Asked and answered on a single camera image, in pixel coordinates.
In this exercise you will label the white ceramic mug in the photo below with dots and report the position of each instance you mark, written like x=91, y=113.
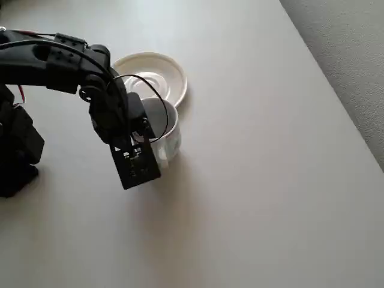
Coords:
x=173, y=141

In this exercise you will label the cream ceramic saucer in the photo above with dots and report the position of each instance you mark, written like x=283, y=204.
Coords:
x=177, y=75

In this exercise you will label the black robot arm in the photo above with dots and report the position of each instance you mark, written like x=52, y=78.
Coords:
x=24, y=69

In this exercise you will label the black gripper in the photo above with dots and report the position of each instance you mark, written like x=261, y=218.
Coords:
x=135, y=108

